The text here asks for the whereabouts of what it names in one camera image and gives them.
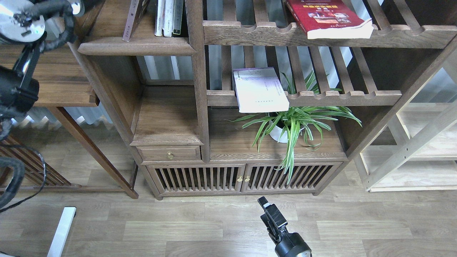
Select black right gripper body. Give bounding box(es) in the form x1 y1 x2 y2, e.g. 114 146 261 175
261 204 312 257

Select maroon book chinese title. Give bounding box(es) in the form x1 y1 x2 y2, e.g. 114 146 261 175
122 0 150 42

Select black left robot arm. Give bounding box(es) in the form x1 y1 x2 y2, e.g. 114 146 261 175
0 0 99 140

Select light wooden shelf unit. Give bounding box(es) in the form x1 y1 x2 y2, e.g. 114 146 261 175
354 59 457 193

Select white plant pot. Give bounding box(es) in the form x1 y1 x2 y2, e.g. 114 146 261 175
269 120 288 143

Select green spider plant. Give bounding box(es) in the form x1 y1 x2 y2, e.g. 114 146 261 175
230 70 363 184

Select brass drawer knob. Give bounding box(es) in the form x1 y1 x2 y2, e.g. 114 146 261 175
167 151 174 160

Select dark wooden bookshelf cabinet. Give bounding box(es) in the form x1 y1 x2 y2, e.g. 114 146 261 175
70 0 456 200

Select white lavender book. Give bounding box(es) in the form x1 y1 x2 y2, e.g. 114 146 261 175
233 67 290 113

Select red book white pages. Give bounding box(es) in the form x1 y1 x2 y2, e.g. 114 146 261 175
285 0 374 40

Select white metal bar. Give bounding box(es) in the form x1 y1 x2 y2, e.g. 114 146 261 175
47 206 77 257

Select white upright book middle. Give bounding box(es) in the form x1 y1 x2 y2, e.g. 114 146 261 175
163 0 176 37

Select white upright book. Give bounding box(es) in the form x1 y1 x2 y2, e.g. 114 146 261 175
154 0 166 36
163 0 176 37

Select white upright book left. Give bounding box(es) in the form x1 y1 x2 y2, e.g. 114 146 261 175
154 0 166 36

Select dark spine upright book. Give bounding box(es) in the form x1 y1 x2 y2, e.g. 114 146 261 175
172 0 184 37

